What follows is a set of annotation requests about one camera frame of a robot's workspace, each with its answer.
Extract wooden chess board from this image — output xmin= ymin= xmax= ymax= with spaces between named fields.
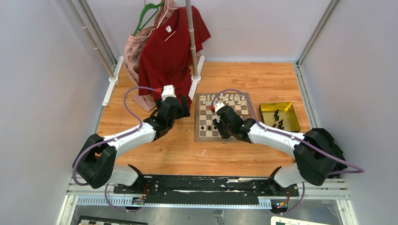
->
xmin=194 ymin=92 xmax=253 ymax=143

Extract red t-shirt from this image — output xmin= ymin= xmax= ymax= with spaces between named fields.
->
xmin=138 ymin=7 xmax=192 ymax=105

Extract white clothes rack frame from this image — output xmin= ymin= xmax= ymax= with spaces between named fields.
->
xmin=66 ymin=0 xmax=205 ymax=106

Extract black mounting rail base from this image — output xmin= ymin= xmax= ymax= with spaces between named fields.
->
xmin=112 ymin=174 xmax=299 ymax=205

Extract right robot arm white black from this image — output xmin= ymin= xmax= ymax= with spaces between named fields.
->
xmin=210 ymin=103 xmax=337 ymax=196

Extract pink garment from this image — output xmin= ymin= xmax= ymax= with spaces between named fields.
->
xmin=123 ymin=0 xmax=178 ymax=113

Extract gold metal tray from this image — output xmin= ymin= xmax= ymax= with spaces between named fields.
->
xmin=258 ymin=102 xmax=301 ymax=133

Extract white chess piece row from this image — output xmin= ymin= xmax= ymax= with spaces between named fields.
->
xmin=196 ymin=92 xmax=248 ymax=106

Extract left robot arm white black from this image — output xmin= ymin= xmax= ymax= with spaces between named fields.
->
xmin=72 ymin=96 xmax=190 ymax=194

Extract green clothes hanger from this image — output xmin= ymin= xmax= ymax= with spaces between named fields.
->
xmin=132 ymin=1 xmax=165 ymax=36

